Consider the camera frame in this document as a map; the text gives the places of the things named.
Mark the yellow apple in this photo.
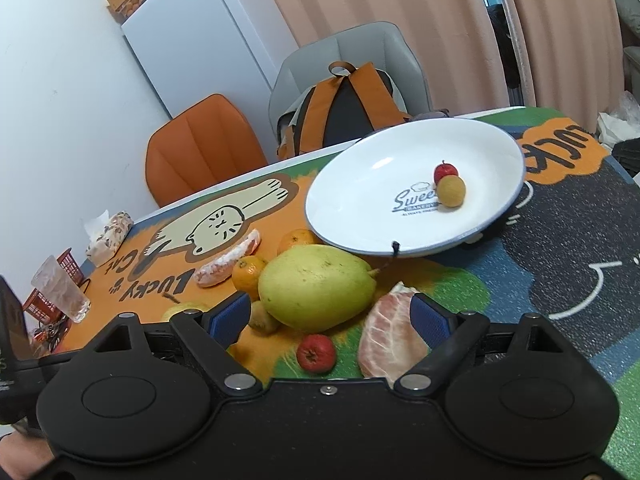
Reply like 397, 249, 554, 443
161, 296, 213, 323

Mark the clear glass cup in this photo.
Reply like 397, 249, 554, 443
31, 255, 92, 323

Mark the printed cat table mat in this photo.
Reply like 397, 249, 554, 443
50, 106, 640, 480

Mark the orange and black backpack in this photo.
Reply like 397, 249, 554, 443
276, 61, 411, 161

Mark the white plate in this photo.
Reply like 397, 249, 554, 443
305, 117, 525, 257

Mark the small round yellow fruit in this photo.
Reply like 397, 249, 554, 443
436, 175, 467, 208

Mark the dark quilted cloth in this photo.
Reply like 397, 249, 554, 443
612, 139, 640, 177

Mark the tangerine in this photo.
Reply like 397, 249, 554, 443
277, 228, 326, 257
231, 255, 269, 294

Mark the white refrigerator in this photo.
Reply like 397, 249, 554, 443
121, 0, 301, 121

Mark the red plastic basket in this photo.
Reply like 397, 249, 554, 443
20, 249, 91, 321

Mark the kiwi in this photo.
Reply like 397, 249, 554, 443
247, 300, 282, 335

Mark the slim pomelo segment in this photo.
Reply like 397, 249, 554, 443
194, 228, 262, 288

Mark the tissue pack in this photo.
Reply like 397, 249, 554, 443
82, 210, 135, 268

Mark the white plastic bag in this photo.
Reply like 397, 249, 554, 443
597, 91, 640, 147

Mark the orange chair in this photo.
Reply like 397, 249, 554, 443
145, 93, 268, 209

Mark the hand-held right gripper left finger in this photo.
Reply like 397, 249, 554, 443
90, 291, 263, 393

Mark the grey sofa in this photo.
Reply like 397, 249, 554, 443
612, 0, 640, 106

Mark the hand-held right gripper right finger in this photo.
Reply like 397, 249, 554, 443
394, 294, 571, 392

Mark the grey chair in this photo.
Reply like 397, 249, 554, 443
268, 21, 431, 161

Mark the small red fruit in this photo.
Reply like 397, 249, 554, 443
296, 334, 337, 374
433, 161, 459, 186

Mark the large yellow-green pear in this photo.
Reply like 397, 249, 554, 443
257, 244, 383, 333

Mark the large pomelo segment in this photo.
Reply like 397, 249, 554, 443
357, 281, 433, 381

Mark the person's left hand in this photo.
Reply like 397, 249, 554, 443
0, 432, 53, 480

